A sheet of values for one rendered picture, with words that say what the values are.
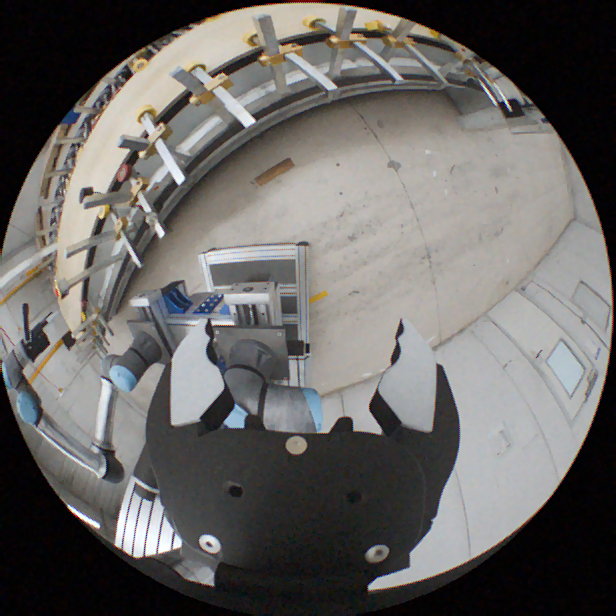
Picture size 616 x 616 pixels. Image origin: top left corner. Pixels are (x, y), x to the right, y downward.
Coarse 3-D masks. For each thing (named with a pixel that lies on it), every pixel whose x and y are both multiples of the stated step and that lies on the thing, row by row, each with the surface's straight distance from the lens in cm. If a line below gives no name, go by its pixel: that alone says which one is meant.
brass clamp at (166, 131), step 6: (162, 126) 76; (168, 126) 79; (156, 132) 77; (162, 132) 75; (168, 132) 76; (150, 138) 78; (156, 138) 76; (150, 144) 77; (150, 150) 78; (156, 150) 80; (144, 156) 79
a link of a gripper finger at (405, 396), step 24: (408, 336) 11; (408, 360) 9; (432, 360) 10; (384, 384) 8; (408, 384) 8; (432, 384) 9; (384, 408) 7; (408, 408) 7; (432, 408) 8; (384, 432) 8
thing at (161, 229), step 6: (132, 168) 103; (132, 174) 100; (132, 180) 99; (138, 192) 93; (144, 192) 92; (144, 198) 89; (144, 204) 88; (150, 204) 87; (150, 210) 85; (162, 222) 83; (156, 228) 82; (162, 228) 80; (162, 234) 80
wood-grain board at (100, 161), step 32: (192, 32) 152; (224, 32) 125; (288, 32) 105; (320, 32) 108; (416, 32) 145; (160, 64) 135; (224, 64) 95; (128, 96) 138; (160, 96) 104; (96, 128) 162; (128, 128) 112; (96, 160) 137; (64, 224) 199; (96, 224) 129; (64, 256) 211
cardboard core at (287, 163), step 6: (282, 162) 143; (288, 162) 142; (270, 168) 144; (276, 168) 141; (282, 168) 141; (288, 168) 144; (264, 174) 142; (270, 174) 141; (276, 174) 142; (258, 180) 142; (264, 180) 142
